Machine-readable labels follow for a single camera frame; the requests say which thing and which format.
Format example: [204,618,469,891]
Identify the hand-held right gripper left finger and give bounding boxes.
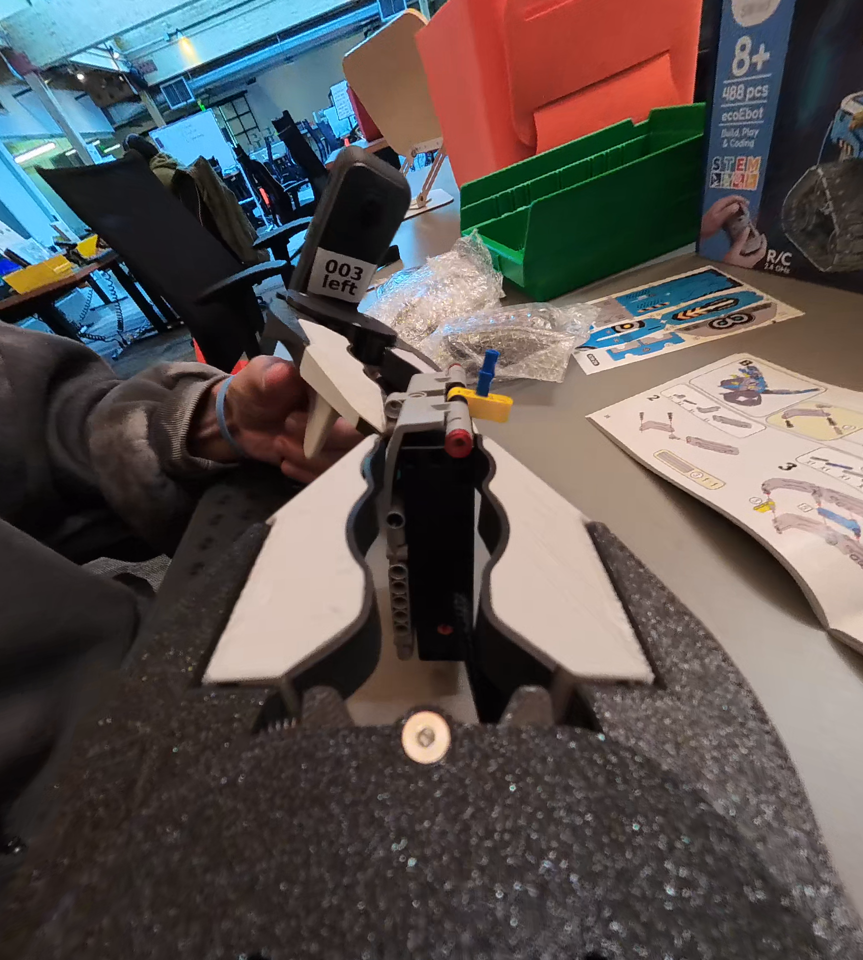
[201,435,388,712]

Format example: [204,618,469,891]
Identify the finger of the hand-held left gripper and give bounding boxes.
[298,318,389,436]

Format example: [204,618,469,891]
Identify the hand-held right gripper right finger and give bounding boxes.
[476,436,658,720]

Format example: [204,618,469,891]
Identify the grey black toy brick assembly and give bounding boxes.
[382,348,515,665]

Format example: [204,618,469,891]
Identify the instruction booklet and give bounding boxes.
[587,352,863,687]

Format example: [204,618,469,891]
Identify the person's left hand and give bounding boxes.
[225,356,373,485]

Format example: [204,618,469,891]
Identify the crinkled plastic wrap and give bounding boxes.
[364,231,506,346]

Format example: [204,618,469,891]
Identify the black dimpled pad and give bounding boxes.
[169,472,305,601]

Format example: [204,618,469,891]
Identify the white stand with wooden board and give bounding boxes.
[341,9,455,220]

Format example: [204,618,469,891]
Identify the whiteboard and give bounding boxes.
[148,111,241,181]

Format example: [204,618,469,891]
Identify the orange plastic bin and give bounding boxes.
[415,0,704,189]

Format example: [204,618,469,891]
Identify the black office chair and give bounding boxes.
[37,146,305,369]

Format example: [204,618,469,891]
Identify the green plastic bin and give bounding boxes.
[460,103,706,303]

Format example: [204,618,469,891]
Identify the sticker sheet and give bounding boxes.
[572,266,806,376]

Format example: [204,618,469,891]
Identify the yellow plastic bin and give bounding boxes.
[0,236,99,295]

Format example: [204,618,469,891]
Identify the toy building kit box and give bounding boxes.
[696,0,863,305]

